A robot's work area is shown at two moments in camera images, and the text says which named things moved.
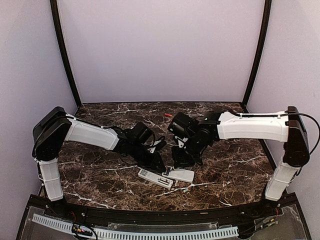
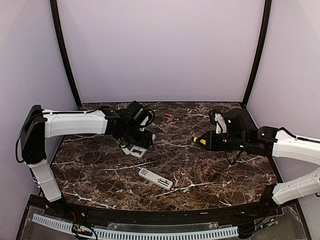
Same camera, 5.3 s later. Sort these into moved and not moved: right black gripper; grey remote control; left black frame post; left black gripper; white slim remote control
Moved: right black gripper; left black gripper; grey remote control
Not moved: left black frame post; white slim remote control
